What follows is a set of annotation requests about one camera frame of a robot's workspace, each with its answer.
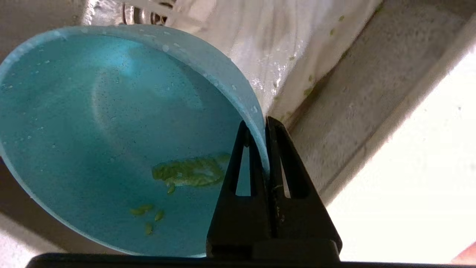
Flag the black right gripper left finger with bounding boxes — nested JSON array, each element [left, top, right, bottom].
[[206, 120, 274, 258]]

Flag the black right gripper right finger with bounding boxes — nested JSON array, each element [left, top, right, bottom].
[[265, 116, 342, 260]]

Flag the chopped green vegetables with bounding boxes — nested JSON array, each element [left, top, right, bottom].
[[129, 153, 231, 236]]

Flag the teal bowl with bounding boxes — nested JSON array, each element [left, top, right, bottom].
[[0, 24, 270, 258]]

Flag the stainless steel sink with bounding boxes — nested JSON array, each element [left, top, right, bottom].
[[0, 0, 476, 257]]

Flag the white cloth with green bits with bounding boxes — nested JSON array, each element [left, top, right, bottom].
[[165, 0, 383, 116]]

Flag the metal sink drain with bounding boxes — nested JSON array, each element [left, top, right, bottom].
[[123, 0, 175, 25]]

